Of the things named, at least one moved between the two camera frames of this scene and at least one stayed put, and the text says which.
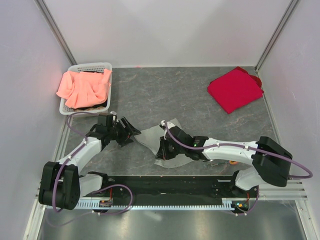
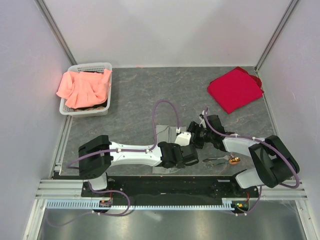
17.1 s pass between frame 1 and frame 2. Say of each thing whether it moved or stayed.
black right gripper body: moved
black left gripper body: moved
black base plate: stayed
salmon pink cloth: stayed
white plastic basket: stayed
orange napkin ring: stayed
